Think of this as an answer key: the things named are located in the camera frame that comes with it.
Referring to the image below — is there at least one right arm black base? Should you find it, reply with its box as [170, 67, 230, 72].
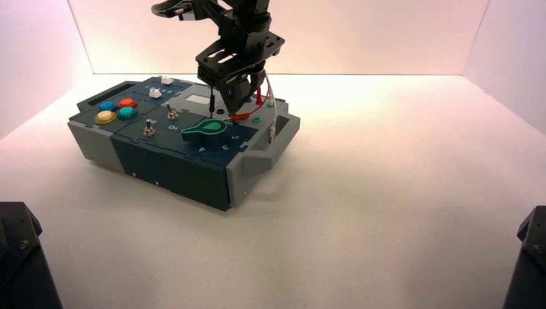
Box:
[502, 205, 546, 309]

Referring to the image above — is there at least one yellow round push button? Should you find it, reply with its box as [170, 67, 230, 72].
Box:
[94, 110, 118, 126]

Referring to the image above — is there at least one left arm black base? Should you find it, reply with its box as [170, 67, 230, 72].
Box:
[0, 201, 64, 309]

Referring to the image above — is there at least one black banana plug wire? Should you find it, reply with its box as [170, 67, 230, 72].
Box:
[208, 85, 218, 119]

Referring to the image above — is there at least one white banana plug wire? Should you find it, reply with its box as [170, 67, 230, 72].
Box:
[262, 71, 278, 144]

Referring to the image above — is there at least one green rotary knob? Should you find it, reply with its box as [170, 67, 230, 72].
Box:
[180, 118, 229, 149]

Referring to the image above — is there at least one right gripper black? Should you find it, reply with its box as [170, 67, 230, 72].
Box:
[195, 32, 286, 113]

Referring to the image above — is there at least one red banana plug wire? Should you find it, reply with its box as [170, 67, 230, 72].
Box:
[228, 85, 270, 123]

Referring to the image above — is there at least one blue and grey task box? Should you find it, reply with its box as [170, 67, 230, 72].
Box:
[67, 75, 301, 212]

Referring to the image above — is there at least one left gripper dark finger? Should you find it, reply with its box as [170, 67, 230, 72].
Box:
[151, 0, 195, 20]

